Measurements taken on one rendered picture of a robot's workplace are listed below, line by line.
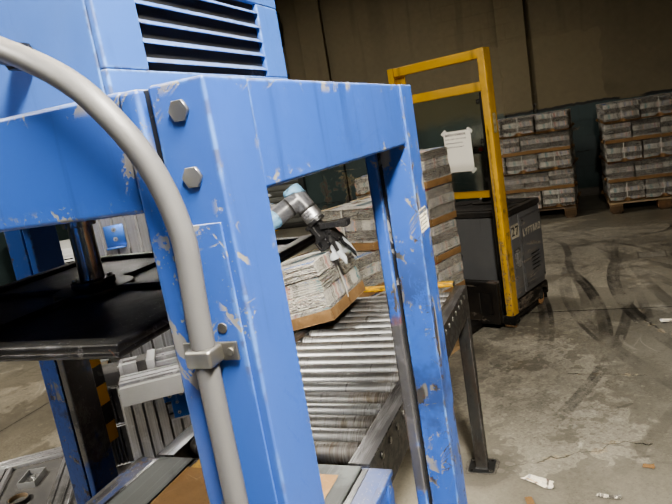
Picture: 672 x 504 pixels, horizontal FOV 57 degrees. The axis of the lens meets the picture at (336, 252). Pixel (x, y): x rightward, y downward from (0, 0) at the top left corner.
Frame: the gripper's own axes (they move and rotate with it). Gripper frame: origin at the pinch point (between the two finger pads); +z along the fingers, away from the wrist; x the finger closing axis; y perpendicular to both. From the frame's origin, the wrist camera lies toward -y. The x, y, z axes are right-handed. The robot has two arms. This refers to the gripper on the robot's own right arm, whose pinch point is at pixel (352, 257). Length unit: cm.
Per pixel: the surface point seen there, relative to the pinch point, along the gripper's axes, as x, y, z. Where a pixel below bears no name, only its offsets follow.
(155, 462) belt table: 108, 25, 9
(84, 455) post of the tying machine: 113, 35, -3
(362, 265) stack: -85, 37, 6
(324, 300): 18.9, 10.7, 5.8
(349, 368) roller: 52, 0, 26
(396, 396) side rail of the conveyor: 72, -17, 36
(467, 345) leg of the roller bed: -24, -4, 57
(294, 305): 18.8, 21.7, 0.5
